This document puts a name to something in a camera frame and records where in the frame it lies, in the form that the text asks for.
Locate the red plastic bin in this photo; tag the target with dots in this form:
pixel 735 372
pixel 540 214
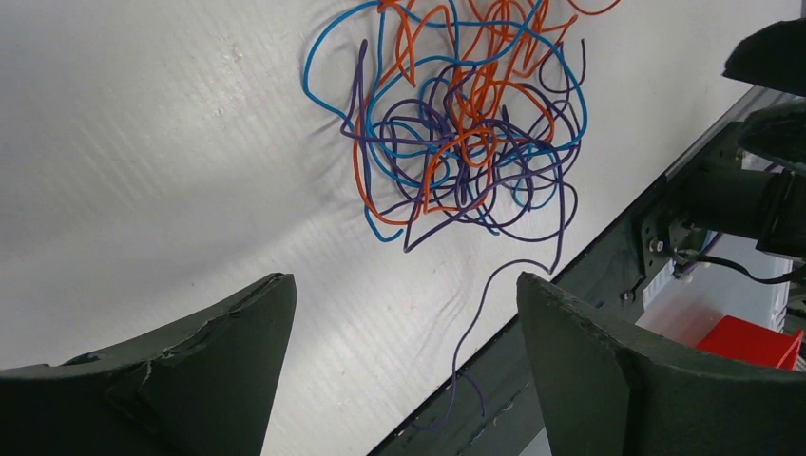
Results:
pixel 744 341

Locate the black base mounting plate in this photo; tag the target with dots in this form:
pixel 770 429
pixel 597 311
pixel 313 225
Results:
pixel 663 336

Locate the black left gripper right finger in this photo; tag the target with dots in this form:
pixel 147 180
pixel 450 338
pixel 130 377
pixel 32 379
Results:
pixel 609 387

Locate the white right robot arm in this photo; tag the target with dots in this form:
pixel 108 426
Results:
pixel 765 204

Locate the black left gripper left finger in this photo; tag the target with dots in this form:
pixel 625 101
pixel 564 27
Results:
pixel 202 385

